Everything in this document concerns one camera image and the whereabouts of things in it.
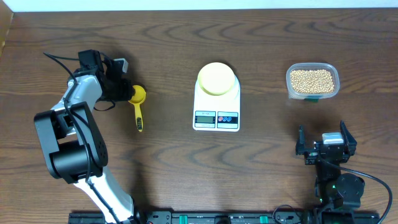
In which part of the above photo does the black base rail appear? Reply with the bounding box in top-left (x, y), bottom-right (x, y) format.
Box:
top-left (68, 210), bottom-right (381, 224)

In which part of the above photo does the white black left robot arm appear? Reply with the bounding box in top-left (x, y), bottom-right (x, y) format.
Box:
top-left (34, 50), bottom-right (146, 223)

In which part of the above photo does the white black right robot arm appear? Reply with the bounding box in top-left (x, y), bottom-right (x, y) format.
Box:
top-left (295, 121), bottom-right (365, 224)

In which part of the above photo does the white digital kitchen scale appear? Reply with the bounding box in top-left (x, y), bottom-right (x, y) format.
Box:
top-left (192, 73), bottom-right (241, 132)

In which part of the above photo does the clear container of soybeans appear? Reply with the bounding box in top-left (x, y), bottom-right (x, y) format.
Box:
top-left (286, 63), bottom-right (340, 101)

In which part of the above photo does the pale yellow bowl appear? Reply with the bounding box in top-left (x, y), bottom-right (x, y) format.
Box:
top-left (197, 62), bottom-right (235, 96)

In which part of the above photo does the yellow plastic measuring scoop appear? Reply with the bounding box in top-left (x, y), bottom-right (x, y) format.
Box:
top-left (129, 85), bottom-right (147, 132)

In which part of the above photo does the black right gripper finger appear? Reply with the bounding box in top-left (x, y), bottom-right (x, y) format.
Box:
top-left (295, 125), bottom-right (306, 155)
top-left (340, 120), bottom-right (357, 155)

